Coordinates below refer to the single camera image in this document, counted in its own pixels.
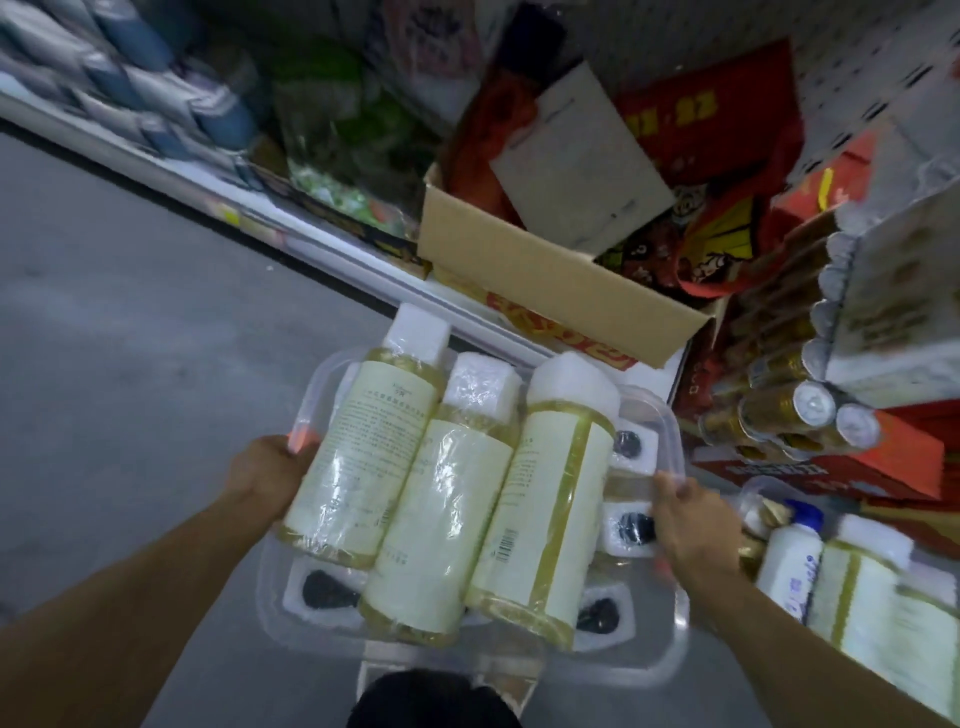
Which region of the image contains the pack of gold cans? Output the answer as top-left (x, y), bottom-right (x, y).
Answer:
top-left (701, 213), bottom-right (885, 462)

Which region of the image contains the grey cardboard sheet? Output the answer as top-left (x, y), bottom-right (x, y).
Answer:
top-left (489, 60), bottom-right (678, 258)

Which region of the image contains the white bottle blue cap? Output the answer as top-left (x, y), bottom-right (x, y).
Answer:
top-left (755, 498), bottom-right (826, 625)

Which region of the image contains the stack of blue grey packets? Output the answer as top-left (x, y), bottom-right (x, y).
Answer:
top-left (0, 0), bottom-right (260, 185)

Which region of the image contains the gold foil packet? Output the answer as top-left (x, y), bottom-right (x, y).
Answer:
top-left (738, 493), bottom-right (795, 582)

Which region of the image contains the person's left forearm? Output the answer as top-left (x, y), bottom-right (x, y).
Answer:
top-left (0, 483), bottom-right (260, 728)

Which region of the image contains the brown cardboard box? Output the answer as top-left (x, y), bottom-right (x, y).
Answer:
top-left (416, 161), bottom-right (715, 370)

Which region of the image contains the red cartoon print bag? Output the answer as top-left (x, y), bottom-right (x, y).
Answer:
top-left (598, 178), bottom-right (783, 303)

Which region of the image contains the person's right hand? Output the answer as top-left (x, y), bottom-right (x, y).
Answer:
top-left (651, 472), bottom-right (745, 595)

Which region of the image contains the person's right forearm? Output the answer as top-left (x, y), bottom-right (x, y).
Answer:
top-left (675, 553), bottom-right (950, 728)

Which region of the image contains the white printed carton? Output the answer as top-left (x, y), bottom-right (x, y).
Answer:
top-left (821, 176), bottom-right (960, 410)

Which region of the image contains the clear plastic bin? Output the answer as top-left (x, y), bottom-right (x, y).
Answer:
top-left (255, 346), bottom-right (693, 690)

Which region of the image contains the person's left hand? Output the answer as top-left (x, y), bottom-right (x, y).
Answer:
top-left (223, 432), bottom-right (321, 528)

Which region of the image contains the person's black trouser leg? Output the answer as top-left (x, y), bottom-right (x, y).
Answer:
top-left (347, 669), bottom-right (524, 728)

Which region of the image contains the white pegboard panel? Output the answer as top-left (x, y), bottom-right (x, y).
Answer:
top-left (783, 0), bottom-right (960, 192)

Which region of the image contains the large red gift box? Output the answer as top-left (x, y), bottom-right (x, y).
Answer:
top-left (613, 37), bottom-right (805, 220)

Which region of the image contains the flat red carton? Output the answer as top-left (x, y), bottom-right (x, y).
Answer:
top-left (686, 401), bottom-right (948, 505)

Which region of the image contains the white metal shelf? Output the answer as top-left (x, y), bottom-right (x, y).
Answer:
top-left (0, 73), bottom-right (579, 360)

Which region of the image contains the orange red packet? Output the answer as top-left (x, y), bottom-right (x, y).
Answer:
top-left (438, 66), bottom-right (543, 222)

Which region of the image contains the clear bag of green sweets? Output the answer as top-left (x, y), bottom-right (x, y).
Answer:
top-left (271, 52), bottom-right (444, 241)

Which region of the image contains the black pump head white wrap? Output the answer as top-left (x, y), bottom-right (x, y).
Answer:
top-left (283, 561), bottom-right (363, 630)
top-left (600, 501), bottom-right (660, 558)
top-left (571, 583), bottom-right (637, 645)
top-left (609, 423), bottom-right (661, 475)

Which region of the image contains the red orange gift box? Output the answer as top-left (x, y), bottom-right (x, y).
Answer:
top-left (771, 129), bottom-right (880, 243)

